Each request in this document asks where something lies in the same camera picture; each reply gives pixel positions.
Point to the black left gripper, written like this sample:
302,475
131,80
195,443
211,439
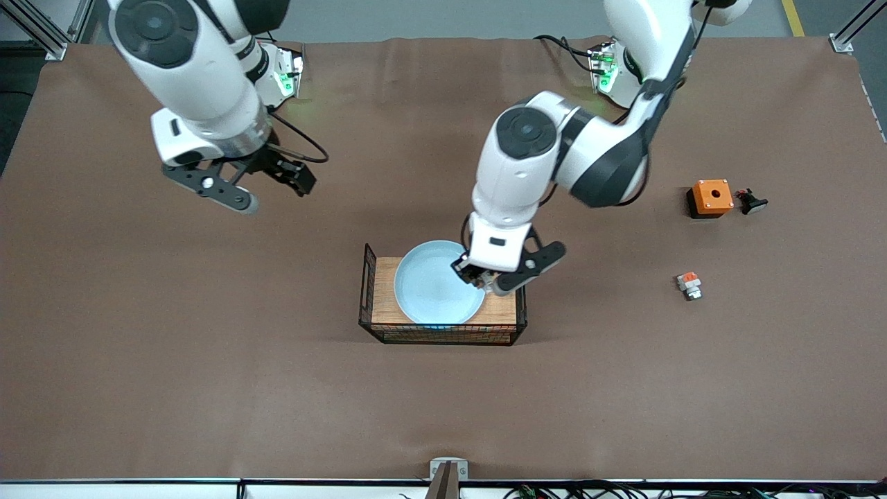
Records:
468,272

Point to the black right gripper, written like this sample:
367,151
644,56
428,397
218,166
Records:
268,161

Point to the light blue round plate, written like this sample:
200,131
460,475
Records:
429,291

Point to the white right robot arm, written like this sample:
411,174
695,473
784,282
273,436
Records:
201,76

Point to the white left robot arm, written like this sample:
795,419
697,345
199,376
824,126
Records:
527,166

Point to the orange button box with hole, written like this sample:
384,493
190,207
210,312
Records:
712,197

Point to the black push button head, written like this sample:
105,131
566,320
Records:
750,202

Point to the small white orange contact block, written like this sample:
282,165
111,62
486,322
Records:
689,284

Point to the brown table cover sheet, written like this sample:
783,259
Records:
208,381

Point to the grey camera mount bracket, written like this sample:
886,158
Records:
448,475

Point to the thin aluminium frame profile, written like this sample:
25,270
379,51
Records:
80,19

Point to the slanted aluminium frame profile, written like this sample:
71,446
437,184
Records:
38,31

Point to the white table edge rail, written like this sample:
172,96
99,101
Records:
138,491

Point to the aluminium frame profile with foot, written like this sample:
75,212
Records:
856,28

